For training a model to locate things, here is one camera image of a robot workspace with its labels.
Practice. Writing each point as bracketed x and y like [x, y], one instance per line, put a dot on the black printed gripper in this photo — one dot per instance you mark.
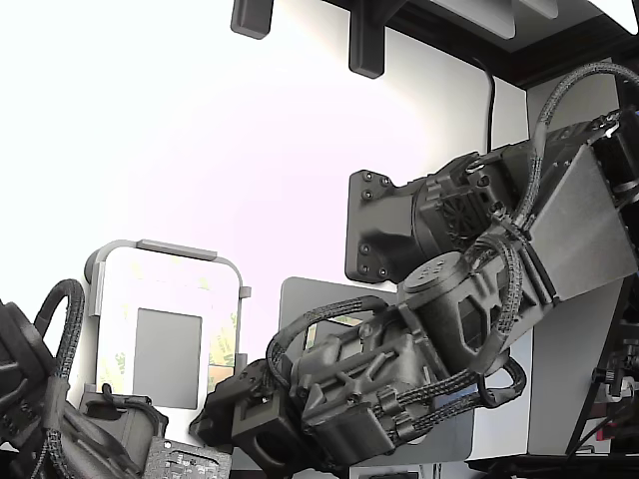
[359, 379]

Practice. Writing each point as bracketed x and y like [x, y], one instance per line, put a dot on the black equipment with red parts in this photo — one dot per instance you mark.
[624, 379]

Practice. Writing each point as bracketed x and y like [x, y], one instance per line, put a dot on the long black bracket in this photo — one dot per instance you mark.
[367, 45]

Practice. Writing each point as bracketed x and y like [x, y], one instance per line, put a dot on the black frame beam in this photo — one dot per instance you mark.
[574, 50]

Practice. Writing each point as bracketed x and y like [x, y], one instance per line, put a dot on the black ribbed robot arm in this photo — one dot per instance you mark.
[20, 359]

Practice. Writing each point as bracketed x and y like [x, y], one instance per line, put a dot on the short black bracket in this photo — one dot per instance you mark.
[252, 20]

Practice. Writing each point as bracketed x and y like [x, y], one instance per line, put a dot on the grey printed fixture stand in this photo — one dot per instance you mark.
[175, 249]

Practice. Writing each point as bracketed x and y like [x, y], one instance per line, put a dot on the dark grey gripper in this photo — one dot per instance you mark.
[125, 424]

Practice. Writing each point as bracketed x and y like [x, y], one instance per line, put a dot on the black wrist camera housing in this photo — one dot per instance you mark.
[264, 424]

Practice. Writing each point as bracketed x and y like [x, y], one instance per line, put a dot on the wide grey slanted panel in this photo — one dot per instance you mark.
[479, 15]

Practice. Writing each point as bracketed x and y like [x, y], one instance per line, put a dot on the light grey cabinet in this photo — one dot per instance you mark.
[564, 399]

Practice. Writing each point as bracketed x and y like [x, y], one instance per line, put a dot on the grey plate with rimmed recess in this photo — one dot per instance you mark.
[299, 294]

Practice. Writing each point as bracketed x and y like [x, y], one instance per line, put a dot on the tan protective film green print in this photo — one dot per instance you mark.
[222, 349]

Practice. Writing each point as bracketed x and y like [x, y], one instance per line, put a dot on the black screwed base mount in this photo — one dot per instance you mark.
[369, 224]

